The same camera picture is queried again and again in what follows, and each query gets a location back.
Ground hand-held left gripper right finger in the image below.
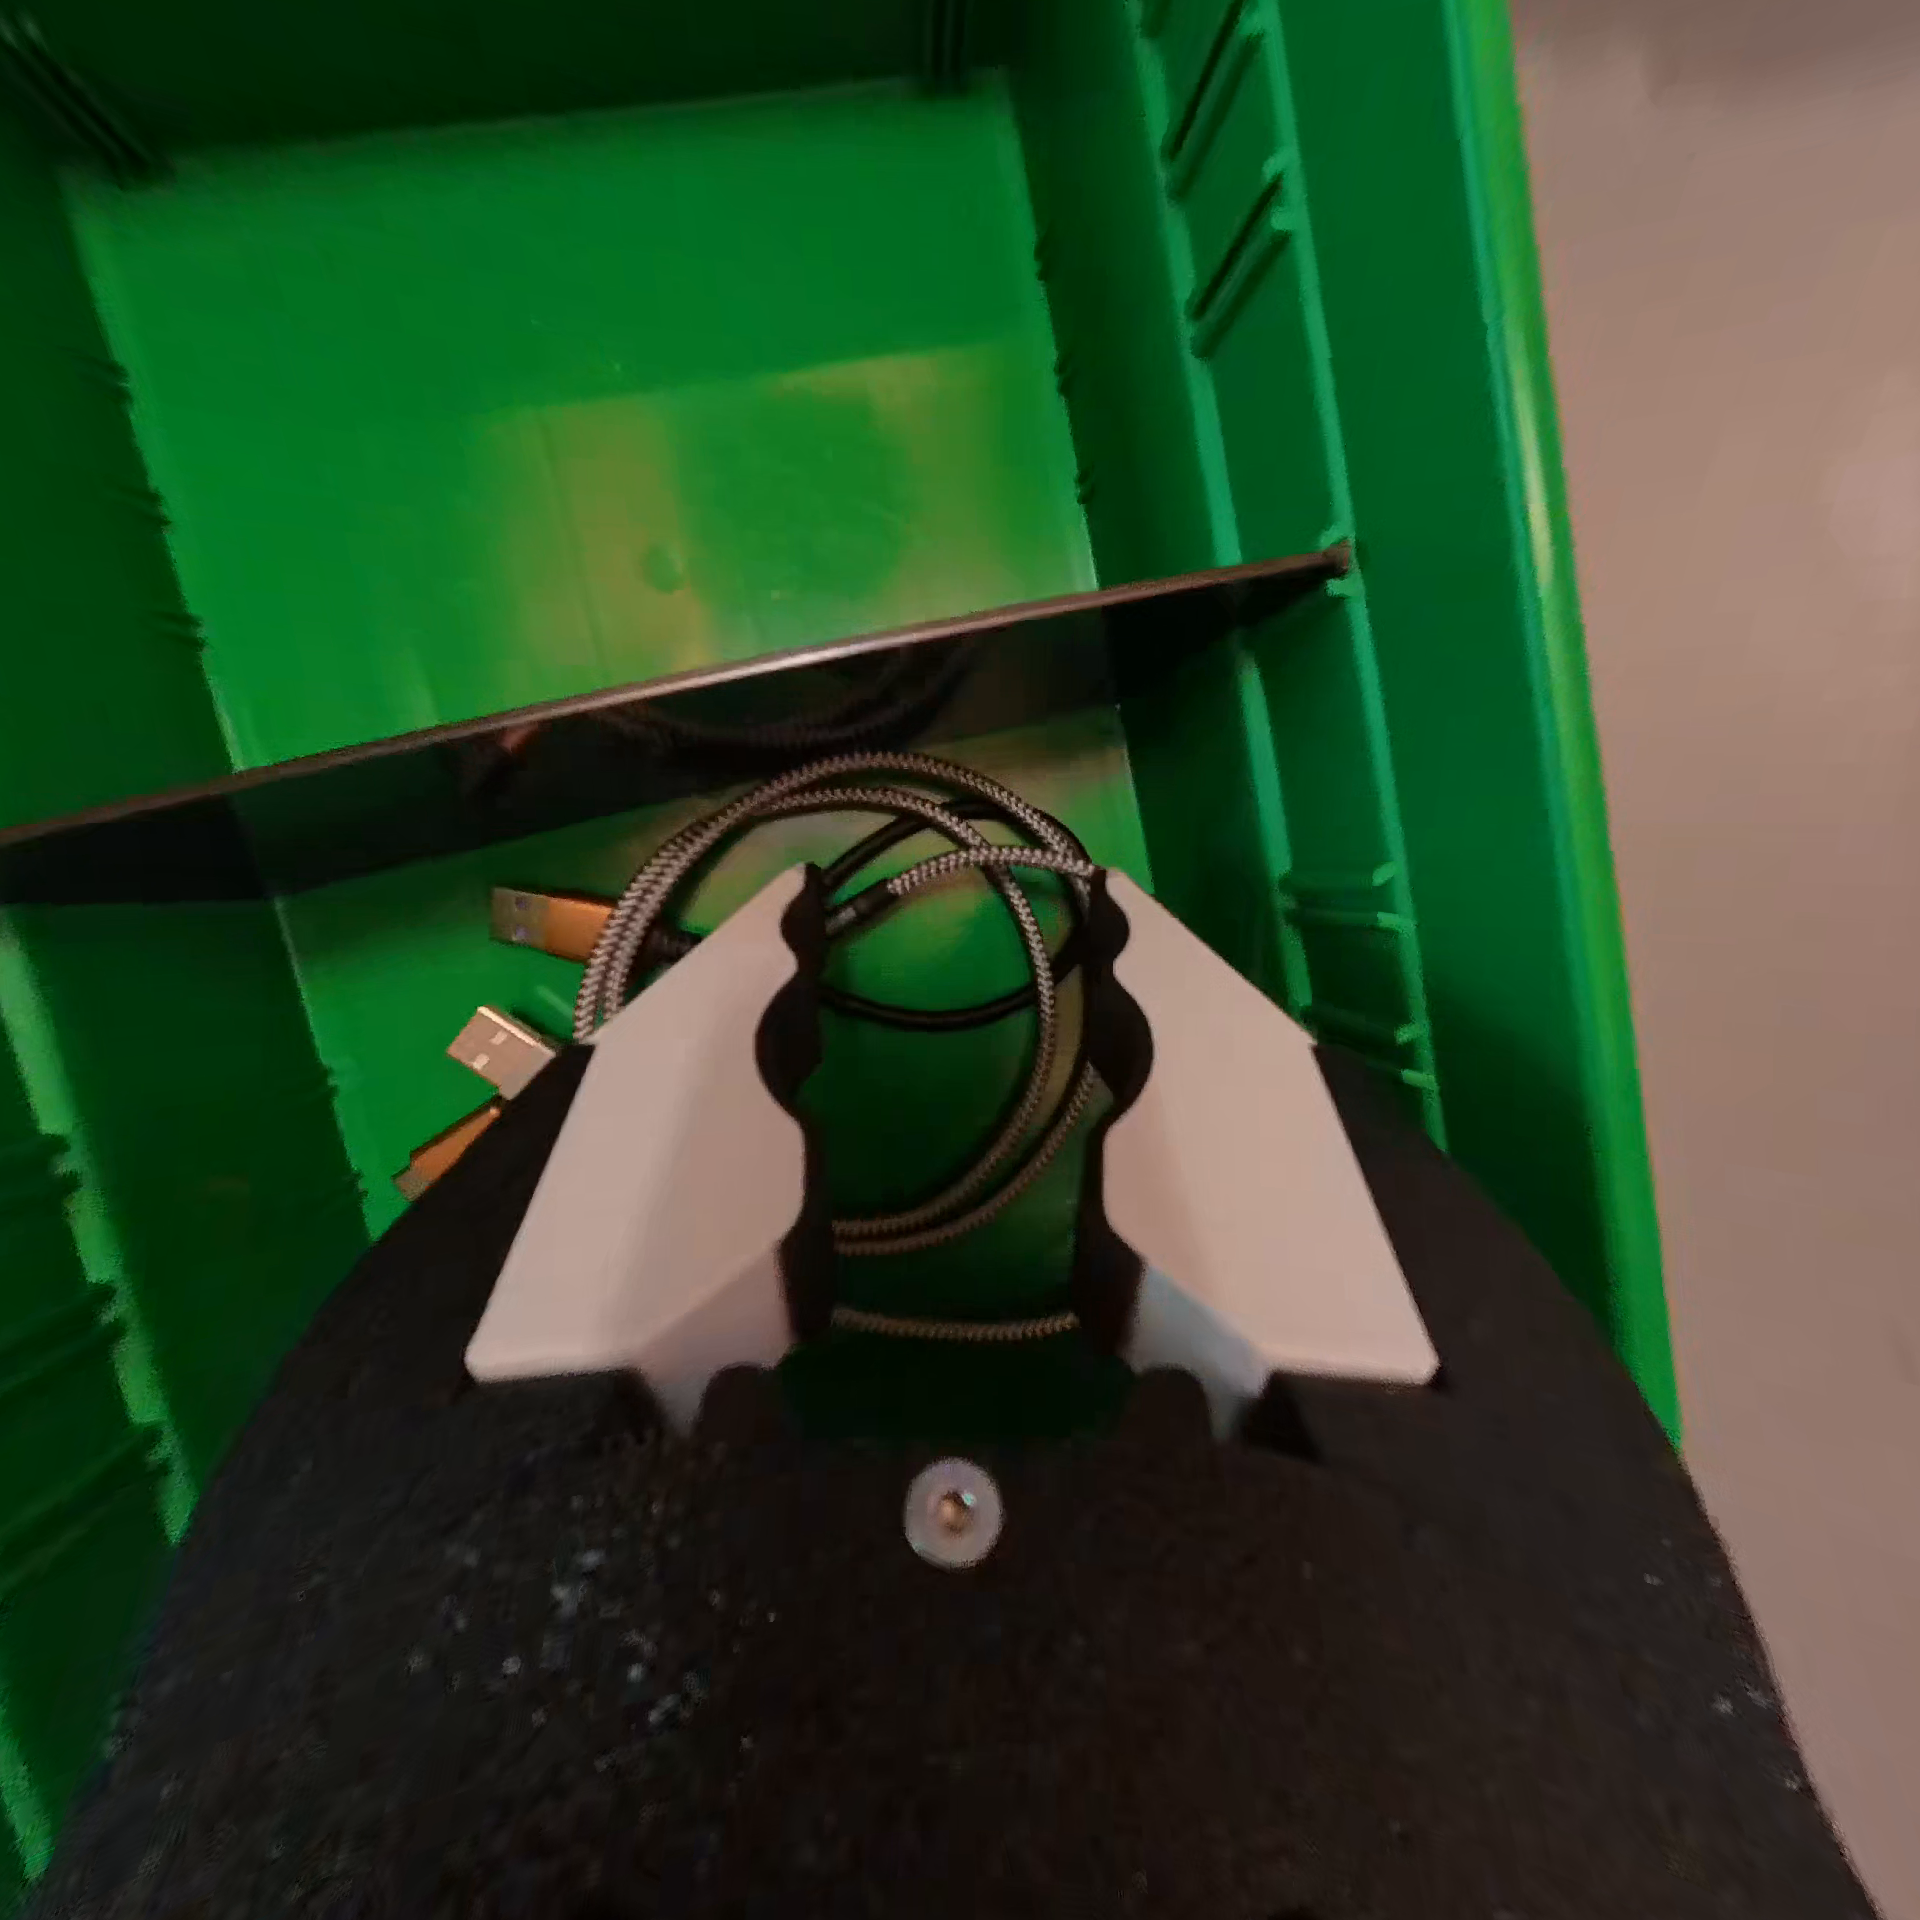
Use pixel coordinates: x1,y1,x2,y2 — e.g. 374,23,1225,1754
1071,866,1443,1438

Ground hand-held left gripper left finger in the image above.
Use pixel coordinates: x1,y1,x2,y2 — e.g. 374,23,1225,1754
464,866,845,1431

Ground grey braided USB cable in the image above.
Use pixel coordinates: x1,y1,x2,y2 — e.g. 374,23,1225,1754
448,755,1115,1347

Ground black cable with orange plugs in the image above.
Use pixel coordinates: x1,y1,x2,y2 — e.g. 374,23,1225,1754
392,816,1100,1206

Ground green plastic bin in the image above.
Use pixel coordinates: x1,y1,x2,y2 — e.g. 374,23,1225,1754
0,0,1685,1876

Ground grey desk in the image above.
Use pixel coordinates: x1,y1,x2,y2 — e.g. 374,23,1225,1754
1507,0,1920,1920

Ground black bin divider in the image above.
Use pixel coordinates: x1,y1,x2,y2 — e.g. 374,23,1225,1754
0,545,1360,906

